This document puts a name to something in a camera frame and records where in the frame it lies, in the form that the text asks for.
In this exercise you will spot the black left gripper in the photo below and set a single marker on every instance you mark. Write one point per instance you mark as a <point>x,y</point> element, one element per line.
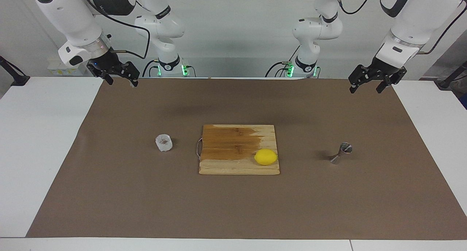
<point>383,66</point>

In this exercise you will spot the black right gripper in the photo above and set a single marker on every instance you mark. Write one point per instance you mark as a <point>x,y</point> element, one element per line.
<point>107,63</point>

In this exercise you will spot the steel jigger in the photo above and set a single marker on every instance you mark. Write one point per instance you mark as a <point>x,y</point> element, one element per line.
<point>339,156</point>

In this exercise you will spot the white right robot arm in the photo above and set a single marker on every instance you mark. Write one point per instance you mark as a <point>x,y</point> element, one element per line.
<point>73,17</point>

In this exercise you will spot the white box with yellow labels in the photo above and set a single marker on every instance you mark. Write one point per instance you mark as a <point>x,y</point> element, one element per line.
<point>58,71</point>

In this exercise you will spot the black clamp stand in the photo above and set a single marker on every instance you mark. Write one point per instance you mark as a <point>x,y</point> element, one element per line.
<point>447,83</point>
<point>18,79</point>

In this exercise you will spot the blue object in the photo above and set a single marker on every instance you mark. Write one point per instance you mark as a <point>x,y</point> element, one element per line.
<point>464,101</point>

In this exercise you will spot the brown paper table mat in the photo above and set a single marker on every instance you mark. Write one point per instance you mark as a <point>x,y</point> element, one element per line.
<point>146,200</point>

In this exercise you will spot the wooden cutting board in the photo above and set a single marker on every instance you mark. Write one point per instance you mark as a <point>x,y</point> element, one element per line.
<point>226,163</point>

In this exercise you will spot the yellow lemon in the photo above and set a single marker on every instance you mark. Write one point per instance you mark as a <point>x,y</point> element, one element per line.
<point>266,157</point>

